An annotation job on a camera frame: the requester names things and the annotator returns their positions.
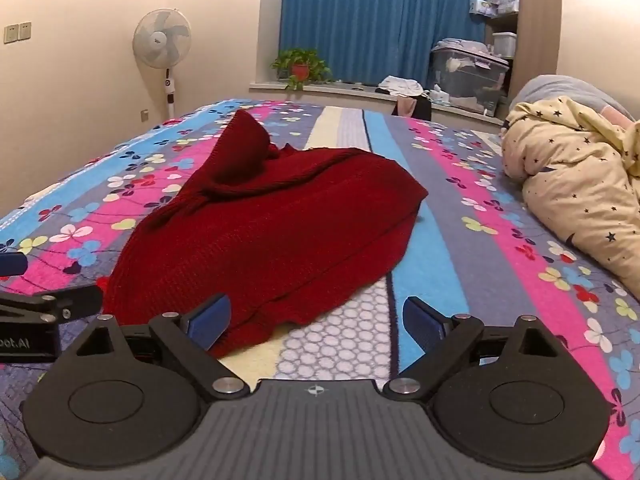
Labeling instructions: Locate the dark red knitted sweater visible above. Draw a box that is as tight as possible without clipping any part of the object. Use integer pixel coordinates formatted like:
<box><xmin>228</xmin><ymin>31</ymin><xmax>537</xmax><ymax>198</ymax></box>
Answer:
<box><xmin>102</xmin><ymin>109</ymin><xmax>430</xmax><ymax>361</ymax></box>

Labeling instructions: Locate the black chair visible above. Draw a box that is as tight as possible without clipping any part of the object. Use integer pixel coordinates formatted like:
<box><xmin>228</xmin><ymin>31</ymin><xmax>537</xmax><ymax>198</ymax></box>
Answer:
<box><xmin>392</xmin><ymin>94</ymin><xmax>434</xmax><ymax>121</ymax></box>

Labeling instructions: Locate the wooden shelf unit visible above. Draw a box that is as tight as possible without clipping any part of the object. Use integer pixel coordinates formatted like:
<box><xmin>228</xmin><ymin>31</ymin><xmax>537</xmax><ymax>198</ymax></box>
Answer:
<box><xmin>470</xmin><ymin>0</ymin><xmax>564</xmax><ymax>106</ymax></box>

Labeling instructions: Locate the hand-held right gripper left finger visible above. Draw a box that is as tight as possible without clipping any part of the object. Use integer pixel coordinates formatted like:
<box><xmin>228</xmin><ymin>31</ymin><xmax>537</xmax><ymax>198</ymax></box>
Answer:
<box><xmin>82</xmin><ymin>294</ymin><xmax>248</xmax><ymax>401</ymax></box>

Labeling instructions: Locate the pile of white clothes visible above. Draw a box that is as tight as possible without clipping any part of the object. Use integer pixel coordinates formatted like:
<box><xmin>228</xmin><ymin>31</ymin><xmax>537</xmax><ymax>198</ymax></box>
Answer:
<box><xmin>376</xmin><ymin>76</ymin><xmax>425</xmax><ymax>99</ymax></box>

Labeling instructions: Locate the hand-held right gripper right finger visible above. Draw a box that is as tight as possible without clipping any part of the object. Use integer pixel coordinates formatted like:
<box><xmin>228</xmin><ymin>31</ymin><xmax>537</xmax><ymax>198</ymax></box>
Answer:
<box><xmin>382</xmin><ymin>296</ymin><xmax>556</xmax><ymax>401</ymax></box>

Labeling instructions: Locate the small white storage box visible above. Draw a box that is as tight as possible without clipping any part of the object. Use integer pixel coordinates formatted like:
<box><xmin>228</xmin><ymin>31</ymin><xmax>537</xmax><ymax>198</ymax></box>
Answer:
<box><xmin>492</xmin><ymin>32</ymin><xmax>518</xmax><ymax>59</ymax></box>

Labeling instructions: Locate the white pedestal fan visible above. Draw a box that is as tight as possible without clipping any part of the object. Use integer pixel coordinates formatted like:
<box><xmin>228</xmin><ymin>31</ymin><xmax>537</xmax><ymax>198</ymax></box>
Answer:
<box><xmin>132</xmin><ymin>8</ymin><xmax>192</xmax><ymax>120</ymax></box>

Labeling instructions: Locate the cream star print duvet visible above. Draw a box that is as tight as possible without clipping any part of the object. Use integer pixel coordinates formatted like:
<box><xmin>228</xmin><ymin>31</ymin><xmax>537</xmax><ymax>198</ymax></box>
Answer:
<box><xmin>501</xmin><ymin>97</ymin><xmax>640</xmax><ymax>301</ymax></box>

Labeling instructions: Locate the white windowsill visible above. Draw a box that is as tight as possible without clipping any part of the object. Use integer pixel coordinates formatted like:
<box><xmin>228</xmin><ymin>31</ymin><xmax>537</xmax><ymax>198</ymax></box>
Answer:
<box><xmin>248</xmin><ymin>81</ymin><xmax>506</xmax><ymax>126</ymax></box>

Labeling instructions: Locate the blue curtain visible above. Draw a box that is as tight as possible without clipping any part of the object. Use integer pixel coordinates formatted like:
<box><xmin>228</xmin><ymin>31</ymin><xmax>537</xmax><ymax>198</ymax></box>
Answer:
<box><xmin>279</xmin><ymin>0</ymin><xmax>493</xmax><ymax>92</ymax></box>

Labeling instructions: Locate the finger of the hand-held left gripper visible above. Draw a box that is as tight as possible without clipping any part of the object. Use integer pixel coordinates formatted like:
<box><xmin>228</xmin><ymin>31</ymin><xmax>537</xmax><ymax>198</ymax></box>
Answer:
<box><xmin>0</xmin><ymin>253</ymin><xmax>29</xmax><ymax>277</ymax></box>
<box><xmin>0</xmin><ymin>284</ymin><xmax>104</xmax><ymax>323</ymax></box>

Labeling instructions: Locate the grey pillow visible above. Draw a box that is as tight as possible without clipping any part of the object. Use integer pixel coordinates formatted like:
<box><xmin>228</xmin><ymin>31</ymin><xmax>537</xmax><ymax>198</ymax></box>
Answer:
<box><xmin>510</xmin><ymin>75</ymin><xmax>637</xmax><ymax>123</ymax></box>

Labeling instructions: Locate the potted green plant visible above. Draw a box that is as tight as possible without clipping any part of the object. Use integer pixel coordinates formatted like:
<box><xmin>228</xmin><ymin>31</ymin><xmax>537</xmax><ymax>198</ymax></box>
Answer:
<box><xmin>271</xmin><ymin>49</ymin><xmax>333</xmax><ymax>92</ymax></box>

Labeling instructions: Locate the floral striped bed blanket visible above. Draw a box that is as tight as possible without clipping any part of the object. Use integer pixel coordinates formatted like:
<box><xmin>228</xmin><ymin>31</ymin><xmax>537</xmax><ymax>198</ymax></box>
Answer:
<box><xmin>0</xmin><ymin>99</ymin><xmax>640</xmax><ymax>480</ymax></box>

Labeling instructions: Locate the clear plastic storage box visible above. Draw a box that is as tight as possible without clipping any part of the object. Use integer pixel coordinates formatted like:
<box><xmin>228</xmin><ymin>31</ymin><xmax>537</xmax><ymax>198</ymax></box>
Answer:
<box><xmin>430</xmin><ymin>40</ymin><xmax>511</xmax><ymax>114</ymax></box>

